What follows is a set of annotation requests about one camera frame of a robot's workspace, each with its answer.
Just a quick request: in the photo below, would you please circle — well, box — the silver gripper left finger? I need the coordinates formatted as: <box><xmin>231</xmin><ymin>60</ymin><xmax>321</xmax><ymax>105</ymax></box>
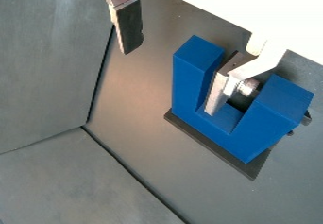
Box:
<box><xmin>106</xmin><ymin>0</ymin><xmax>144</xmax><ymax>55</ymax></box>

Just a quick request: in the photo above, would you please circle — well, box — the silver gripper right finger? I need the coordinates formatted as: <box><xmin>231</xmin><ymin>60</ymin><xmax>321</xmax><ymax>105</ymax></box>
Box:
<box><xmin>205</xmin><ymin>34</ymin><xmax>287</xmax><ymax>115</ymax></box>

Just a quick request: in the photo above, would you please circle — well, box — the blue U-shaped block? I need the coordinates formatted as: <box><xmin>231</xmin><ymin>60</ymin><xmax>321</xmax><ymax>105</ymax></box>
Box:
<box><xmin>172</xmin><ymin>36</ymin><xmax>314</xmax><ymax>163</ymax></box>

